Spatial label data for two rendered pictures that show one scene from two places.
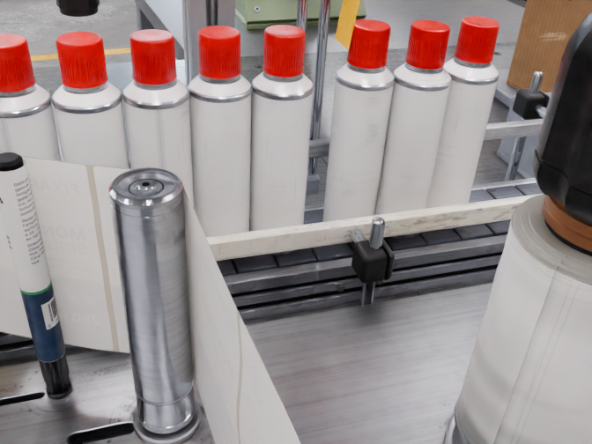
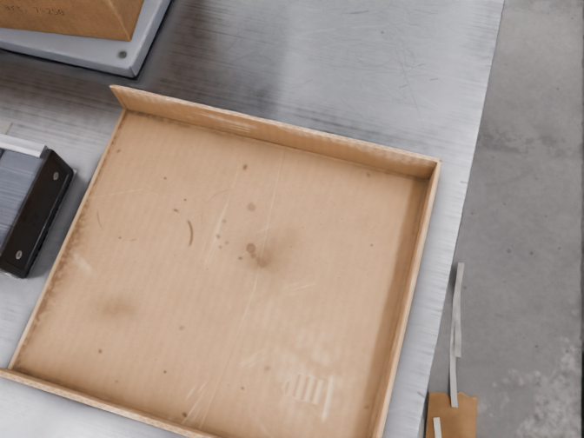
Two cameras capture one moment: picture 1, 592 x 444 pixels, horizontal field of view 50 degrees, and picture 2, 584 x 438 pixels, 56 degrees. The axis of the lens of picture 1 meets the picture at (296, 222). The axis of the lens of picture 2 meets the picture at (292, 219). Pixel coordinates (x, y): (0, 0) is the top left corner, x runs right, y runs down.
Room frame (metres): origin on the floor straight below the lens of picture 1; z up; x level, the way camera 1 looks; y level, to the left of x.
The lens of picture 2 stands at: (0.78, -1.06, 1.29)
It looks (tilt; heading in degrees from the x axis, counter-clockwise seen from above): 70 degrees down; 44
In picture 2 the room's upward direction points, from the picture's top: 9 degrees counter-clockwise
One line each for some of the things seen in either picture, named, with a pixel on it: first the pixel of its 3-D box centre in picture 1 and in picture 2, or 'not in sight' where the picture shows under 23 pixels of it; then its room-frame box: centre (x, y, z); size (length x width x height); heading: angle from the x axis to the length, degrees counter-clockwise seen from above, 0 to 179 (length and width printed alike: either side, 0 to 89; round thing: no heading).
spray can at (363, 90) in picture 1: (358, 135); not in sight; (0.53, -0.05, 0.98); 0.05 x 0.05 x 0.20
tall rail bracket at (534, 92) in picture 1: (533, 144); not in sight; (0.68, -0.27, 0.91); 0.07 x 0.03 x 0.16; 19
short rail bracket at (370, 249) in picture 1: (372, 273); not in sight; (0.45, -0.07, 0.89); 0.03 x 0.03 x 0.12; 19
